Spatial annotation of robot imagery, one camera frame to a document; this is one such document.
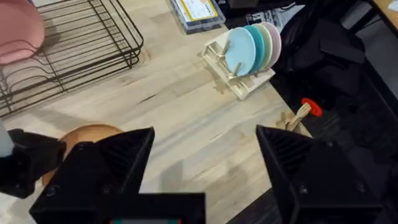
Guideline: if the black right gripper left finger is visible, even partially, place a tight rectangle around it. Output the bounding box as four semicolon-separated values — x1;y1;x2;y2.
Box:
29;126;155;224

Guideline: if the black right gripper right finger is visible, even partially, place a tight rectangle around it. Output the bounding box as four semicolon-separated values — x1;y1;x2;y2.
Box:
256;124;384;224

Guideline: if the orange-brown plate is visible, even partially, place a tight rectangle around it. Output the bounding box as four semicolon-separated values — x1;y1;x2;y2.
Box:
41;123;124;187

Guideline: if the small white peg rack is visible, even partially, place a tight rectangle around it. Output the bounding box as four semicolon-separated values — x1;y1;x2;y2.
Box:
200;30;276;101

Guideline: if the small pale green plate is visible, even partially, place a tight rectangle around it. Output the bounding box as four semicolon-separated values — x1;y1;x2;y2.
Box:
253;23;274;71

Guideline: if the small lilac pink plate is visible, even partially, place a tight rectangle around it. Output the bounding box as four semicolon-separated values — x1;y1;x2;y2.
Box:
261;21;282;68

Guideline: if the small teal plate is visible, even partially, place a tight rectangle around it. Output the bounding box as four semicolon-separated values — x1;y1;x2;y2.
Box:
244;24;266;75

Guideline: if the small light blue plate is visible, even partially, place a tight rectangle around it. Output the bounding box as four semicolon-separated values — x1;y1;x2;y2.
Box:
224;27;257;77

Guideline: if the large pink plate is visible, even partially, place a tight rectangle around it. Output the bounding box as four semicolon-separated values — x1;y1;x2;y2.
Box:
0;0;46;66

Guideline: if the red knob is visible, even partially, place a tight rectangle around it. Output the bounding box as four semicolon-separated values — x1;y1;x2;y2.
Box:
300;97;323;118

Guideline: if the black chair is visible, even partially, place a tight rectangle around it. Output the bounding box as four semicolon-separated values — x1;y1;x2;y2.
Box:
269;0;398;150

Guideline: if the clear box with yellow label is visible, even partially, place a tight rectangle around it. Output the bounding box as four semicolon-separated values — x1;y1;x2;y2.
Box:
169;0;226;35

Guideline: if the black wire dish rack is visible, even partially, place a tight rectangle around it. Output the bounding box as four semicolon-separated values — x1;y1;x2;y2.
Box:
0;0;145;119

